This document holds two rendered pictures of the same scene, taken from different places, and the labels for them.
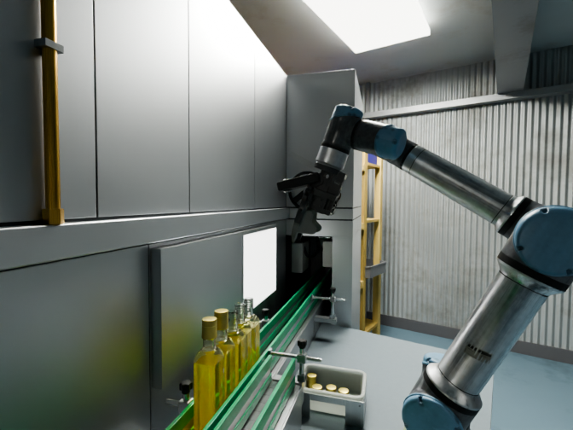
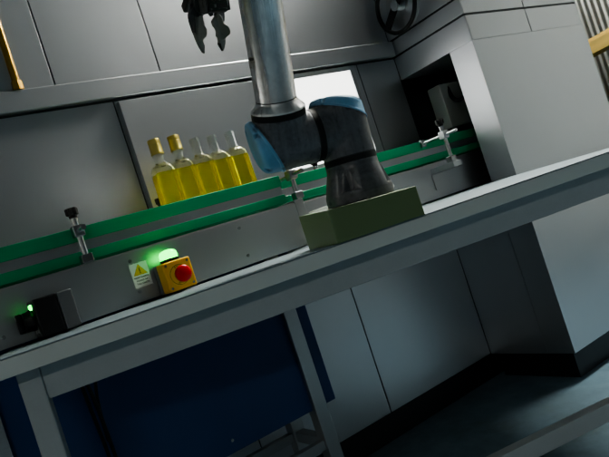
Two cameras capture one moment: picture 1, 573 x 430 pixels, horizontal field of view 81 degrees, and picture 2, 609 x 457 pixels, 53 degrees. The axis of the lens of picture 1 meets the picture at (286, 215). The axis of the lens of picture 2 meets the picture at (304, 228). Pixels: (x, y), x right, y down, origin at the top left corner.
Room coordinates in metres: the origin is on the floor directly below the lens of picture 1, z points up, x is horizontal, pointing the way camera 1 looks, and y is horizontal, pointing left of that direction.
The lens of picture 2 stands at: (-0.32, -1.16, 0.80)
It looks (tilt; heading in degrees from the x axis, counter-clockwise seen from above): 0 degrees down; 40
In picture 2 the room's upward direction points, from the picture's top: 18 degrees counter-clockwise
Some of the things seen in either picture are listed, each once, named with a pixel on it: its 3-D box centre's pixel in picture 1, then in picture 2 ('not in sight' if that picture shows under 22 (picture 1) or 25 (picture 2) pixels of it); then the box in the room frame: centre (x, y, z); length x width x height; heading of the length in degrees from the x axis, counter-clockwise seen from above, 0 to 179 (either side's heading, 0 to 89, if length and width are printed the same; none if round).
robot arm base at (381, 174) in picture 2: not in sight; (355, 178); (0.81, -0.39, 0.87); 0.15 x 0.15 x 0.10
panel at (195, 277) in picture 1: (235, 277); (263, 131); (1.22, 0.18, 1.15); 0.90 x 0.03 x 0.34; 164
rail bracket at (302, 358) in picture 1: (294, 358); (287, 179); (1.01, -0.03, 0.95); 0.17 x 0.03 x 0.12; 74
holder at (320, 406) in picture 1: (323, 392); not in sight; (1.10, -0.13, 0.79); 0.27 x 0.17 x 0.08; 74
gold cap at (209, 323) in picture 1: (209, 328); (155, 147); (0.76, 0.18, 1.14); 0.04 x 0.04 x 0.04
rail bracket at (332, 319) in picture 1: (327, 310); (443, 152); (1.62, -0.21, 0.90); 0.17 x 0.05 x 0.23; 74
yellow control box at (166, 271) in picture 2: not in sight; (175, 276); (0.58, 0.03, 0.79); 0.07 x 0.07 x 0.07; 74
